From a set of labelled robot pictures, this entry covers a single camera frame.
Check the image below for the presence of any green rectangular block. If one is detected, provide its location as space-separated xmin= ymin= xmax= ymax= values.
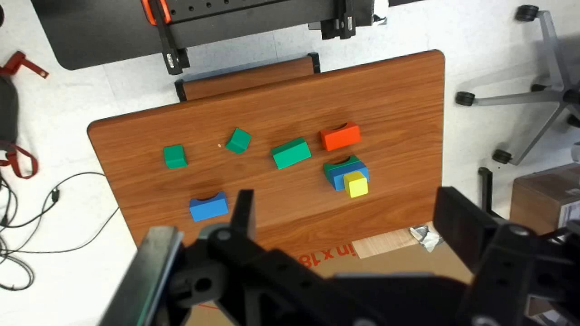
xmin=271 ymin=137 xmax=312 ymax=170

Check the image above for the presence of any black cable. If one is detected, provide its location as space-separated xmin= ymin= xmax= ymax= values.
xmin=0 ymin=171 xmax=107 ymax=228
xmin=0 ymin=207 xmax=120 ymax=291

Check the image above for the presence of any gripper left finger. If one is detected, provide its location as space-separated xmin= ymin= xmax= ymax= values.
xmin=167 ymin=189 xmax=386 ymax=326

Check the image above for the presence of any yellow cube block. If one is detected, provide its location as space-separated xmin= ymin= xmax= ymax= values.
xmin=343 ymin=171 xmax=369 ymax=198

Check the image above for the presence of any black bag with red straps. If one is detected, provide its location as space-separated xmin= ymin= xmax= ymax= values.
xmin=0 ymin=50 xmax=49 ymax=180

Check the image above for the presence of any green triangular block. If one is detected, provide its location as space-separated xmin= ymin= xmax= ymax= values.
xmin=225 ymin=128 xmax=252 ymax=154
xmin=163 ymin=144 xmax=188 ymax=170

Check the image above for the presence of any blue rectangular block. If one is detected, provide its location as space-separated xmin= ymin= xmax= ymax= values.
xmin=333 ymin=162 xmax=370 ymax=191

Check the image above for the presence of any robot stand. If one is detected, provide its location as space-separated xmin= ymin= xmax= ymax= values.
xmin=31 ymin=0 xmax=377 ymax=76

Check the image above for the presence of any orange clamp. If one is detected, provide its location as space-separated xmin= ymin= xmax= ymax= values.
xmin=140 ymin=0 xmax=172 ymax=26

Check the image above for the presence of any green arch block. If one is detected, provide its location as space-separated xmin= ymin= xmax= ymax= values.
xmin=323 ymin=155 xmax=363 ymax=184

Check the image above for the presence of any crumpled silver foil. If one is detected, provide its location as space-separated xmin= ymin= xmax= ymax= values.
xmin=410 ymin=224 xmax=445 ymax=253

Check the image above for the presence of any cardboard box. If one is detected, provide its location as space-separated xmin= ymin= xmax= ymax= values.
xmin=510 ymin=163 xmax=580 ymax=236

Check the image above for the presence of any office chair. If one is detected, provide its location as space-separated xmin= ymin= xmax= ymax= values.
xmin=455 ymin=5 xmax=580 ymax=166

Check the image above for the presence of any orange arch block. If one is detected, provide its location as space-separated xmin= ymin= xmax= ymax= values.
xmin=320 ymin=122 xmax=362 ymax=152

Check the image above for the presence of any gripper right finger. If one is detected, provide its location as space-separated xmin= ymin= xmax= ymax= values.
xmin=433 ymin=186 xmax=580 ymax=326

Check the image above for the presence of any blue arch block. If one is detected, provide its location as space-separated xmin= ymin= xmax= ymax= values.
xmin=189 ymin=191 xmax=229 ymax=222

